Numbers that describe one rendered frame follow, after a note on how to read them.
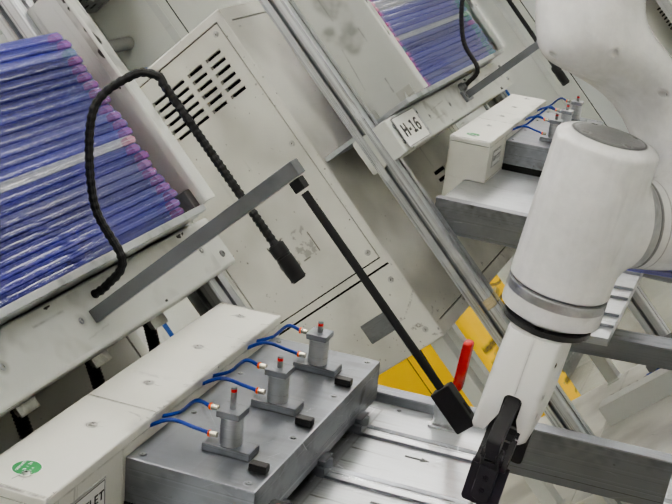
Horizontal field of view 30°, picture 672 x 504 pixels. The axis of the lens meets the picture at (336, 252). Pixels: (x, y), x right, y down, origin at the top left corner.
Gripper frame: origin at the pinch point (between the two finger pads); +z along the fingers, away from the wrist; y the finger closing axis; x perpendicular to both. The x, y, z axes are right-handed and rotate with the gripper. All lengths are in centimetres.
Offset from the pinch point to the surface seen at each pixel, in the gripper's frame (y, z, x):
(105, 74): -33, -11, -63
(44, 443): 10.6, 9.7, -38.2
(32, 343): 4.3, 4.4, -44.7
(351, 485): -9.9, 13.6, -14.1
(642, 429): -129, 51, 12
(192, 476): 5.9, 9.6, -25.2
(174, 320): -231, 124, -132
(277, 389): -10.0, 6.7, -24.4
